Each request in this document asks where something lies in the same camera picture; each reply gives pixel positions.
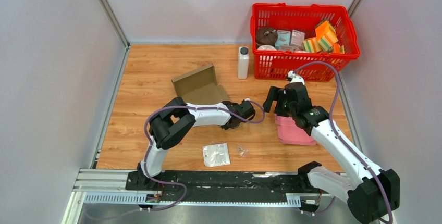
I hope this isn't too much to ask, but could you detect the brown cardboard box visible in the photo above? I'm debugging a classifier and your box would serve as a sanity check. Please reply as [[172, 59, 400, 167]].
[[171, 64, 230, 105]]

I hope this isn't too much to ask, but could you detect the white plastic bag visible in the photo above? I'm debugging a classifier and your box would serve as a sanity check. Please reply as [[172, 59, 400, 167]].
[[202, 143, 231, 167]]

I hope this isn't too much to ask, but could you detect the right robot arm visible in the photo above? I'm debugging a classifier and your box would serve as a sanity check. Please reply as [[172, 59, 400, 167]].
[[263, 82, 400, 223]]

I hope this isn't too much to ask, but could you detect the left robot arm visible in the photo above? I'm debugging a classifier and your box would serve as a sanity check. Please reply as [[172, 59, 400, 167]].
[[128, 97, 256, 190]]

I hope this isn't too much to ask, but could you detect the pink paper box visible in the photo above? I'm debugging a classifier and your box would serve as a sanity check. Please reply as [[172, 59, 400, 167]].
[[275, 115, 316, 146]]

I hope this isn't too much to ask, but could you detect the teal small box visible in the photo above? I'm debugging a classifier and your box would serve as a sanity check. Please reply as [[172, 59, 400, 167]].
[[275, 30, 291, 50]]

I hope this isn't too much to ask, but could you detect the grey pink small box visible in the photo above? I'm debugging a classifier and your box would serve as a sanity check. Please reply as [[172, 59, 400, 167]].
[[290, 30, 305, 49]]

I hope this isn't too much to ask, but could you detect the white round lid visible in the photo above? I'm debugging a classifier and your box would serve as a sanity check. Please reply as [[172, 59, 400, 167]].
[[257, 45, 277, 51]]

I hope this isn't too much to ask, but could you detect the white bottle black cap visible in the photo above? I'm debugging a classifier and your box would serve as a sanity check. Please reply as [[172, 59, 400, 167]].
[[237, 46, 250, 79]]

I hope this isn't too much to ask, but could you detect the red plastic basket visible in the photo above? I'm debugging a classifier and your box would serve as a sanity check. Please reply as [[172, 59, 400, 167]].
[[250, 3, 360, 82]]

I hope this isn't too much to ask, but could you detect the brown round item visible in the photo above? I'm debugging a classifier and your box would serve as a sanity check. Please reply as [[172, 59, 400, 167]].
[[255, 27, 278, 47]]

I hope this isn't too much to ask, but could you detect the striped sponge pack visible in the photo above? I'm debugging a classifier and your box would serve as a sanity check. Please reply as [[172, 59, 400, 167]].
[[303, 37, 322, 53]]

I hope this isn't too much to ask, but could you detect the small clear screw bag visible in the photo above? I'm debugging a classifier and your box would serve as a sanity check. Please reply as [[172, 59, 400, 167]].
[[237, 144, 249, 158]]

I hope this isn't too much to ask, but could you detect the orange green sponge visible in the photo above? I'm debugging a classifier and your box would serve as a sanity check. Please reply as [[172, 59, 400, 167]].
[[315, 19, 339, 52]]

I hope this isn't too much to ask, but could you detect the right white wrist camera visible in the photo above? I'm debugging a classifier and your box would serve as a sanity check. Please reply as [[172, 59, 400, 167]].
[[286, 71, 305, 85]]

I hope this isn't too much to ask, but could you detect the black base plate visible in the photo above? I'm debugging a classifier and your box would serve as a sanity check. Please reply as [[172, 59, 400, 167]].
[[125, 170, 320, 203]]

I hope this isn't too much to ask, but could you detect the aluminium frame rail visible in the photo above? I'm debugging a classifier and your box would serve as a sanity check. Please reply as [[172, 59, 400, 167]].
[[63, 169, 341, 223]]

